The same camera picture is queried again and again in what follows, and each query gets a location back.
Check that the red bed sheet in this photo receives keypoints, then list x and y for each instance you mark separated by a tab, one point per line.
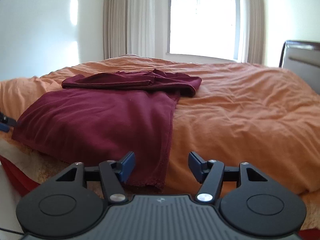
22	183

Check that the beige fuzzy blanket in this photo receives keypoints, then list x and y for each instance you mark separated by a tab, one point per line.
37	166

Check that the beige curtain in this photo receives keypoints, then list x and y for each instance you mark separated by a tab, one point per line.
252	31
138	27

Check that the left beige curtain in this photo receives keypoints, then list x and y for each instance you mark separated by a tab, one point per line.
138	27

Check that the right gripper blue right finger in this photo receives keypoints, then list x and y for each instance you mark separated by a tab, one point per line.
209	174

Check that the bright window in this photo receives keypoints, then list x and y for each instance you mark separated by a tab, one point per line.
206	28

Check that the dark wood padded headboard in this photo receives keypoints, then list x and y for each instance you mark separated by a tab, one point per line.
302	58

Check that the orange duvet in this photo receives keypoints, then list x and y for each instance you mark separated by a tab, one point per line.
241	112

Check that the maroon sweater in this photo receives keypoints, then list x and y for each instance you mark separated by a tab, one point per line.
103	116

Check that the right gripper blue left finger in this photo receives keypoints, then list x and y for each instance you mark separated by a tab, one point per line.
113	174

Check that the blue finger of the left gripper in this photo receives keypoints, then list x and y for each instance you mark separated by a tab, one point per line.
6	123

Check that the right beige curtain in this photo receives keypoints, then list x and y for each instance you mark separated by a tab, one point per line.
252	31

